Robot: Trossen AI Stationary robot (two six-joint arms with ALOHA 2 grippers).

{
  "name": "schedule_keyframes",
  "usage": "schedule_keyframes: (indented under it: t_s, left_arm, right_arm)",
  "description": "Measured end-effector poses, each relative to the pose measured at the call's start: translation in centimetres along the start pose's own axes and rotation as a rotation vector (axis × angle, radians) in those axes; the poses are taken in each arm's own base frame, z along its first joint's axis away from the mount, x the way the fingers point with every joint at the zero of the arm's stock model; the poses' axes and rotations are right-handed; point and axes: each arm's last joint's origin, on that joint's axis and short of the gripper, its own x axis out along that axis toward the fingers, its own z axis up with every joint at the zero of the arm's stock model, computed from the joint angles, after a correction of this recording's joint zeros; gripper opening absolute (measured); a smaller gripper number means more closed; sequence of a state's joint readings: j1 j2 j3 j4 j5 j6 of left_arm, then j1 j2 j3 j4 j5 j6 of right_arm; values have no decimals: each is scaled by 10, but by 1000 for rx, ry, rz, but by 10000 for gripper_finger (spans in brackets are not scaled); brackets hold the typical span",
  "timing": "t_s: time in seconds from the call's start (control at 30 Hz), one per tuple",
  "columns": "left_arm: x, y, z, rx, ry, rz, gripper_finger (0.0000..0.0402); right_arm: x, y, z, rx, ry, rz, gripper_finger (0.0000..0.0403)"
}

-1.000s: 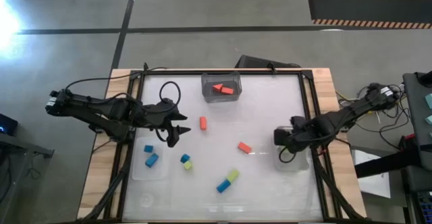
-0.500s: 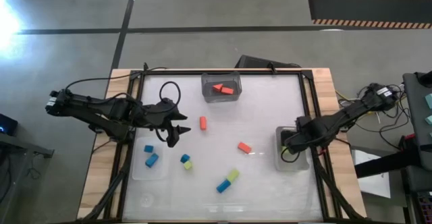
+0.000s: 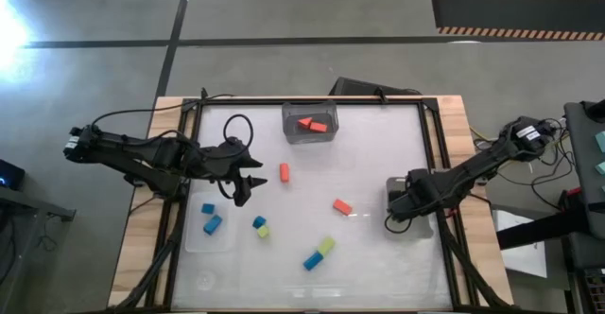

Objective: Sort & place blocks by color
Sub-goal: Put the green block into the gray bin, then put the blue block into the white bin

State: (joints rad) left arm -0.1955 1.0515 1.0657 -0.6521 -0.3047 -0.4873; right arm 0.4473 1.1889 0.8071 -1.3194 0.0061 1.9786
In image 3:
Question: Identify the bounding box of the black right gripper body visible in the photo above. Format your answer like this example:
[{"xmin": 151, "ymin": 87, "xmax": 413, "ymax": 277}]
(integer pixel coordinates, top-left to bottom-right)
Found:
[{"xmin": 386, "ymin": 167, "xmax": 432, "ymax": 223}]

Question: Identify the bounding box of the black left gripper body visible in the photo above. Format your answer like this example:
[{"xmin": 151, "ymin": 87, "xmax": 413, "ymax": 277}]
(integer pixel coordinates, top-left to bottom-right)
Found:
[{"xmin": 207, "ymin": 143, "xmax": 252, "ymax": 207}]

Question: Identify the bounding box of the blue foam block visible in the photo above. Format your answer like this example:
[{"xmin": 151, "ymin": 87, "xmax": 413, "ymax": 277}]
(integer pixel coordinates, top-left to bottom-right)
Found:
[{"xmin": 203, "ymin": 214, "xmax": 224, "ymax": 236}]

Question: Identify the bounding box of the green foam block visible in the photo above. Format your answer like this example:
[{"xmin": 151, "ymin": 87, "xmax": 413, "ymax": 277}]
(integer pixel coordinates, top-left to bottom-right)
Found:
[{"xmin": 316, "ymin": 235, "xmax": 337, "ymax": 257}]

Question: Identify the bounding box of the blue foam cylinder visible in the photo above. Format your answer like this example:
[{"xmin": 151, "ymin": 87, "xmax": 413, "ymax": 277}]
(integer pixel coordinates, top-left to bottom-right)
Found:
[{"xmin": 302, "ymin": 250, "xmax": 325, "ymax": 272}]

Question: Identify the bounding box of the clear plastic bin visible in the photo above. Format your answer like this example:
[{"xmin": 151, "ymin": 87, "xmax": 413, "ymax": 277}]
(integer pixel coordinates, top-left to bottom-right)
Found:
[
  {"xmin": 281, "ymin": 100, "xmax": 339, "ymax": 145},
  {"xmin": 383, "ymin": 176, "xmax": 435, "ymax": 241},
  {"xmin": 183, "ymin": 191, "xmax": 237, "ymax": 253}
]

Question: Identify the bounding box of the white paper sheet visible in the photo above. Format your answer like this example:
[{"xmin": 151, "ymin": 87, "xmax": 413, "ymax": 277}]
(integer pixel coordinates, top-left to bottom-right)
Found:
[{"xmin": 491, "ymin": 208, "xmax": 549, "ymax": 279}]

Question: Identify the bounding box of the black bar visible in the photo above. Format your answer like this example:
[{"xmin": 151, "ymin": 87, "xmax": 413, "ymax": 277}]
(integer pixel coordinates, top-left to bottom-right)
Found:
[{"xmin": 495, "ymin": 204, "xmax": 595, "ymax": 252}]

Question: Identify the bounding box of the dark storage crate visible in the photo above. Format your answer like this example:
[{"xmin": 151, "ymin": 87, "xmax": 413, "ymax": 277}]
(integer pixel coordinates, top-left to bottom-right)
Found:
[{"xmin": 583, "ymin": 266, "xmax": 605, "ymax": 314}]

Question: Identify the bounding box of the black hazard-striped floor mat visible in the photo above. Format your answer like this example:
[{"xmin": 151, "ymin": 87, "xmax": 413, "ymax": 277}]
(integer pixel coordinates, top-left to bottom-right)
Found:
[{"xmin": 429, "ymin": 0, "xmax": 605, "ymax": 42}]

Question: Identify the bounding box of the black computer with blue light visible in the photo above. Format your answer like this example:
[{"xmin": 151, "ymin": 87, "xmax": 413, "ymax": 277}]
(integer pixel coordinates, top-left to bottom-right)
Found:
[{"xmin": 0, "ymin": 158, "xmax": 26, "ymax": 191}]

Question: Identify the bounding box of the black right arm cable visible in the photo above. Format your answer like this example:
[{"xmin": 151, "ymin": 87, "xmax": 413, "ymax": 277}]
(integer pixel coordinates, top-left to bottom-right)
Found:
[{"xmin": 382, "ymin": 212, "xmax": 413, "ymax": 236}]

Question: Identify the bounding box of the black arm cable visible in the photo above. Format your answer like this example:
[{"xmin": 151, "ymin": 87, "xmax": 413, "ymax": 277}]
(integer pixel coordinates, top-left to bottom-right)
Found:
[
  {"xmin": 382, "ymin": 212, "xmax": 413, "ymax": 236},
  {"xmin": 222, "ymin": 113, "xmax": 255, "ymax": 152}
]

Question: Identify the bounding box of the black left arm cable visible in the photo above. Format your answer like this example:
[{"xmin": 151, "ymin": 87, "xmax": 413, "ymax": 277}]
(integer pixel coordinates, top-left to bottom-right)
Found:
[{"xmin": 222, "ymin": 113, "xmax": 255, "ymax": 152}]

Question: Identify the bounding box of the black metal table frame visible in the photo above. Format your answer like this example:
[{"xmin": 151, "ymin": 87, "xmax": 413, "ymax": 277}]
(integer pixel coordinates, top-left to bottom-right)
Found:
[{"xmin": 111, "ymin": 95, "xmax": 514, "ymax": 313}]

